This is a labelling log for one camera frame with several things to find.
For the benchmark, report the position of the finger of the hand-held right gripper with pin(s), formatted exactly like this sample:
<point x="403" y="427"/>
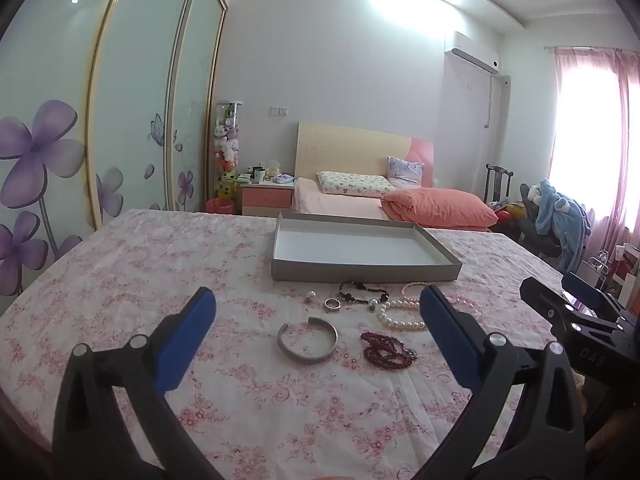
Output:
<point x="540" y="296"/>
<point x="585" y="290"/>

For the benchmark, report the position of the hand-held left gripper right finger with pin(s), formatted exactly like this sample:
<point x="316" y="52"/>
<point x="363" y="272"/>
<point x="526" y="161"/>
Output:
<point x="450" y="340"/>

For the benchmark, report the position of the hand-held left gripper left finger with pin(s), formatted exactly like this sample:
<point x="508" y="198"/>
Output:
<point x="186" y="340"/>

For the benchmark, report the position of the wide silver cuff bangle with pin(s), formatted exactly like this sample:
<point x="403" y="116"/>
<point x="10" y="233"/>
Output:
<point x="305" y="360"/>

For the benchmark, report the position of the small pearl earring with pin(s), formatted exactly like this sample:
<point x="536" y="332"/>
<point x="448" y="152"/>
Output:
<point x="311" y="296"/>

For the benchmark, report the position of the shallow grey cardboard tray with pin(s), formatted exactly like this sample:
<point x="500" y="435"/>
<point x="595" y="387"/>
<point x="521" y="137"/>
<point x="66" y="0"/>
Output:
<point x="345" y="245"/>

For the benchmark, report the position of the white storage rack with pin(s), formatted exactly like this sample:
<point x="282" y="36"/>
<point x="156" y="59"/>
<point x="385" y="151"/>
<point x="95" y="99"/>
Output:
<point x="600" y="272"/>

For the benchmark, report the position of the dark office chair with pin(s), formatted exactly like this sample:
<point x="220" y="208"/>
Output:
<point x="530" y="230"/>

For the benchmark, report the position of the pink floral tablecloth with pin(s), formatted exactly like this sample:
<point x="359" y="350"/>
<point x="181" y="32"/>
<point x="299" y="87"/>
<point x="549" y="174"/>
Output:
<point x="150" y="270"/>

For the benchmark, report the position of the blue plush garment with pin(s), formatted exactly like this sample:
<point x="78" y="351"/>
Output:
<point x="560" y="215"/>

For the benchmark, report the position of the colourful toy pile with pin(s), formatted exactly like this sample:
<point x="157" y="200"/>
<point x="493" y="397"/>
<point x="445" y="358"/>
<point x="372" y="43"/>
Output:
<point x="505" y="212"/>

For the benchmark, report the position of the dark wooden chair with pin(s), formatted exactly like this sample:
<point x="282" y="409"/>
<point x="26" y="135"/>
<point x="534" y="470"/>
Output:
<point x="500" y="170"/>

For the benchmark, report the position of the folded orange quilt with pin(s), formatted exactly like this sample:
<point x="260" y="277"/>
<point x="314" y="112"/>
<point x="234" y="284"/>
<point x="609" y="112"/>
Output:
<point x="440" y="207"/>

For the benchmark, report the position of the waste bin with red bag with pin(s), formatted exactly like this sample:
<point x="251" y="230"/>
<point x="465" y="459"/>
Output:
<point x="220" y="205"/>

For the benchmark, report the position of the pink curtain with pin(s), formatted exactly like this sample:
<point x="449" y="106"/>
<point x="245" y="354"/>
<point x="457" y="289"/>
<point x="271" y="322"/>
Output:
<point x="625" y="135"/>

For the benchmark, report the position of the yellow green plush toy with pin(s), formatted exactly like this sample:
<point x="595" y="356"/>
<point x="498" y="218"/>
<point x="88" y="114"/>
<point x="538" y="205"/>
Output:
<point x="226" y="185"/>

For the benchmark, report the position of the pink and cream nightstand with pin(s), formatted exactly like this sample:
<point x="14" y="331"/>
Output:
<point x="265" y="197"/>

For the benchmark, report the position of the bed with pink sheet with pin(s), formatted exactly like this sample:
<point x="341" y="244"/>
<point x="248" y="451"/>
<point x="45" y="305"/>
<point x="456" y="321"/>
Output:
<point x="340" y="206"/>

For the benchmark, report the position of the pale purple pillow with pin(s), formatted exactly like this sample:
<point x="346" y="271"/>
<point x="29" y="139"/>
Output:
<point x="405" y="172"/>

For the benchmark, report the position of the white mug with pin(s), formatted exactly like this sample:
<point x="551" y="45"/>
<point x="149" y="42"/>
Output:
<point x="259" y="176"/>

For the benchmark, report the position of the white patterned pillow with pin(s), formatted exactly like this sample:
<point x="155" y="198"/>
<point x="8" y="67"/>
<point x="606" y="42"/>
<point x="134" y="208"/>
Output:
<point x="355" y="183"/>

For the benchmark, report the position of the tissue box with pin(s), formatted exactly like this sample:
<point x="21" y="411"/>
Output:
<point x="272" y="166"/>

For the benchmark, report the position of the air conditioner pipe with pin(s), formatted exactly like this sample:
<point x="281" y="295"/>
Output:
<point x="490" y="100"/>

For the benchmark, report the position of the clear tube of plush toys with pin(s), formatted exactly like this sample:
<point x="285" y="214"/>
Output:
<point x="227" y="140"/>

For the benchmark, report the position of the cream and pink headboard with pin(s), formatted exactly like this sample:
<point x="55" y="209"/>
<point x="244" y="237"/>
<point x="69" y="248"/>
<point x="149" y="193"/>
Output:
<point x="350" y="147"/>

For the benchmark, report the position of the white air conditioner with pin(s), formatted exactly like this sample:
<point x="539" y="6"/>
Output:
<point x="472" y="52"/>

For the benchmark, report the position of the wardrobe with purple flower doors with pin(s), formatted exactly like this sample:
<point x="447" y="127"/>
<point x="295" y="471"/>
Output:
<point x="140" y="85"/>

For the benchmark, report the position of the white wall switch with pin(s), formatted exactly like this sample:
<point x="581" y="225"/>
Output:
<point x="278" y="110"/>

